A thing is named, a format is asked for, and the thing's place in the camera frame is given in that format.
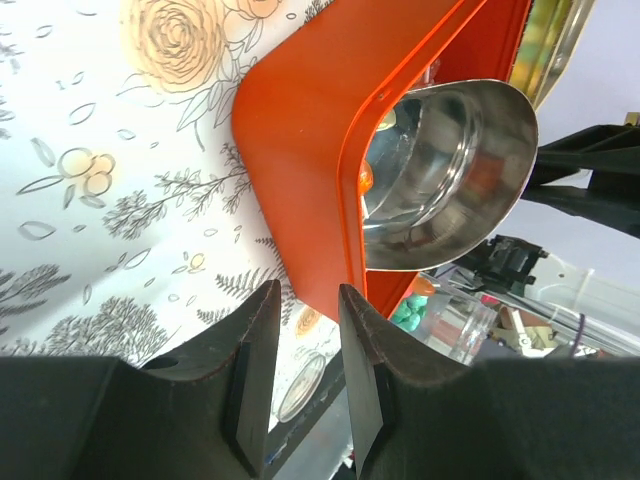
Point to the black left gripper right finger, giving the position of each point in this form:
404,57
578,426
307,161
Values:
417,414

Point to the clear glass jar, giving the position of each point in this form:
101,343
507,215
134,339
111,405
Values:
444,318

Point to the orange lollipop candy tin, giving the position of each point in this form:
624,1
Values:
304,116

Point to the clear jar lid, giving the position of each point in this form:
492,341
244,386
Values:
298,380

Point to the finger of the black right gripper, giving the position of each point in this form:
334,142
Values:
593,174

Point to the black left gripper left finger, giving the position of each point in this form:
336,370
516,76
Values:
199,411

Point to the metal scoop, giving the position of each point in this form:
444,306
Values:
446,173

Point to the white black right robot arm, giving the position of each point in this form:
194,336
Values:
584,308

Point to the star candy tin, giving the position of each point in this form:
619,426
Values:
551,33

